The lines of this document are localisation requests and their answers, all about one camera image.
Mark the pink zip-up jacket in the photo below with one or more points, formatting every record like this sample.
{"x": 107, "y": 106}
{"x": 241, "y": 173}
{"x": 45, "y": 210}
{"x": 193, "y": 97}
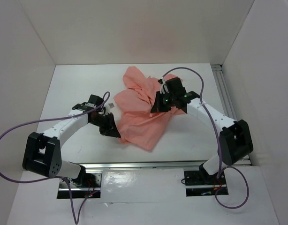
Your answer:
{"x": 138, "y": 125}

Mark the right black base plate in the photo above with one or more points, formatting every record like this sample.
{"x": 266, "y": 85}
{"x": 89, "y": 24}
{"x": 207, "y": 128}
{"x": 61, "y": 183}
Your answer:
{"x": 196, "y": 186}

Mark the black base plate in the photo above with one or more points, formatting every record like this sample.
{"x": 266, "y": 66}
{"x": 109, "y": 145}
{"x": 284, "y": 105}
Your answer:
{"x": 196, "y": 186}
{"x": 91, "y": 188}

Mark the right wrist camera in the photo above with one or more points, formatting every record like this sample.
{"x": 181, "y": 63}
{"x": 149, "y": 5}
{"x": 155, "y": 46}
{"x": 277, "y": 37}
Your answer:
{"x": 163, "y": 88}

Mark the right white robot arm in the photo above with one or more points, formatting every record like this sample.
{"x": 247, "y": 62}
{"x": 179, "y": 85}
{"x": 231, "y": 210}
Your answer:
{"x": 200, "y": 110}

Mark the front aluminium rail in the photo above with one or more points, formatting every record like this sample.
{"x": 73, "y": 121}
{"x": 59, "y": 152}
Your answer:
{"x": 143, "y": 165}

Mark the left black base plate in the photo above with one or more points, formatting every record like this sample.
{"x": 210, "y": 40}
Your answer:
{"x": 91, "y": 188}

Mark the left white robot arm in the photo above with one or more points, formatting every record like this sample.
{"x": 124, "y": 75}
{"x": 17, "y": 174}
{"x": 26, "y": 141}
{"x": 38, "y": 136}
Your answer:
{"x": 43, "y": 150}

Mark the right side aluminium rails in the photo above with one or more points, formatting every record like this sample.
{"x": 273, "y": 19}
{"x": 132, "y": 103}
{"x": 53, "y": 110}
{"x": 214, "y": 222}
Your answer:
{"x": 225, "y": 93}

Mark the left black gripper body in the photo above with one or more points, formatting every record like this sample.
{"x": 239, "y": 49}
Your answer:
{"x": 100, "y": 121}

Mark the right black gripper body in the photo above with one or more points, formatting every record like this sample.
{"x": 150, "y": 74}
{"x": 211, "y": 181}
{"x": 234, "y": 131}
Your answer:
{"x": 171, "y": 98}

